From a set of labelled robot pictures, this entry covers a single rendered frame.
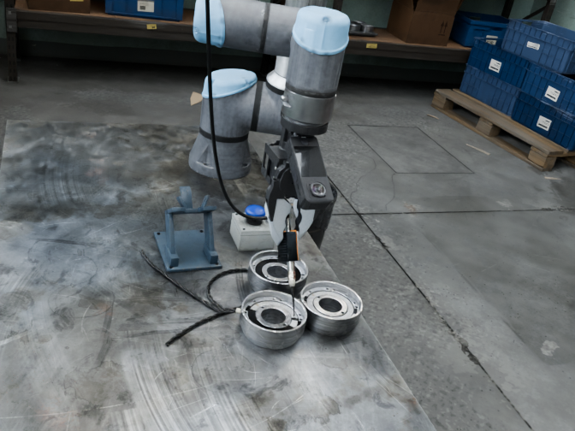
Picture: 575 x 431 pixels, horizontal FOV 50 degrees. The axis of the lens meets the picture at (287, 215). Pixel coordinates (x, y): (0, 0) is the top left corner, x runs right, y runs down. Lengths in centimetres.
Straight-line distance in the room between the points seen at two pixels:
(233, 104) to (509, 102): 370
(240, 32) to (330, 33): 16
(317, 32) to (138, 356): 52
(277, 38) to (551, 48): 383
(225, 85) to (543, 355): 173
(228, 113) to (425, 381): 126
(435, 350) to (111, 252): 153
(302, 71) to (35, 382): 55
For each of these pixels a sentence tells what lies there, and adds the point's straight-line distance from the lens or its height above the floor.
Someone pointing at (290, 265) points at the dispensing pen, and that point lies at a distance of 99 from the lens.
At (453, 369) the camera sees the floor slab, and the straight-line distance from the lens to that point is 236.
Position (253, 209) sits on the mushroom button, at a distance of 118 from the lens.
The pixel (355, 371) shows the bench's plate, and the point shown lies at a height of 80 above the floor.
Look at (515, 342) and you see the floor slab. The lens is 262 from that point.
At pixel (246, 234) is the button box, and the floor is 84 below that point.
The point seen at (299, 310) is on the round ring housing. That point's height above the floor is 83.
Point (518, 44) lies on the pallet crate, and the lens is 487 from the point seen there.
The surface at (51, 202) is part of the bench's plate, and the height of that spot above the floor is 80.
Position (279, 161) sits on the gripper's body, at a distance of 93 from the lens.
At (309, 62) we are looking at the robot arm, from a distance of 86.
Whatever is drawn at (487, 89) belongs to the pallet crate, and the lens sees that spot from 507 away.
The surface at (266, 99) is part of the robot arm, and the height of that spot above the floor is 100.
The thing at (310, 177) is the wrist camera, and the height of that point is 107.
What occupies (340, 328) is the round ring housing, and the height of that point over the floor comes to 82.
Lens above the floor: 144
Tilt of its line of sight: 29 degrees down
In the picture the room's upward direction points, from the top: 11 degrees clockwise
